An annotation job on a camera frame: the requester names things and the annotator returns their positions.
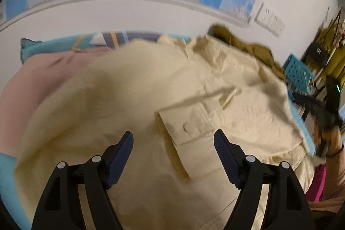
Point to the person's right hand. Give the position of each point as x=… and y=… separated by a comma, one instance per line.
x=330, y=138

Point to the olive green garment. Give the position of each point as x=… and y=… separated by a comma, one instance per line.
x=242, y=41

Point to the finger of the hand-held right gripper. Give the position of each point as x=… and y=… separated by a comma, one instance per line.
x=303, y=100

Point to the cream jacket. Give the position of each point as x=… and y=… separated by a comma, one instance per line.
x=161, y=84

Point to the pink garment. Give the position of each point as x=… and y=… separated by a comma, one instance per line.
x=40, y=79

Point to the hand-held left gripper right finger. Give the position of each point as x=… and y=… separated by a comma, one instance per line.
x=225, y=157

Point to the white wall socket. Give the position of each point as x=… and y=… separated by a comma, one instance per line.
x=269, y=17

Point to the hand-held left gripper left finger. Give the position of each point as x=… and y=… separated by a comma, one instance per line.
x=122, y=154

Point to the blue plastic basket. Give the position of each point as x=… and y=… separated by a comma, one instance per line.
x=297, y=71

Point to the magenta cloth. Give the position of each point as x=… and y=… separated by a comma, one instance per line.
x=316, y=184

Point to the yellow green cloth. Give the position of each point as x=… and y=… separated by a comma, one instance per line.
x=335, y=57

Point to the person's right forearm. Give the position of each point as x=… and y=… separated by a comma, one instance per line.
x=334, y=178

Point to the patterned teal pillow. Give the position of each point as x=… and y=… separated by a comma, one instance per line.
x=134, y=37

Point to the black bag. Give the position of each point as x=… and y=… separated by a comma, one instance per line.
x=319, y=53

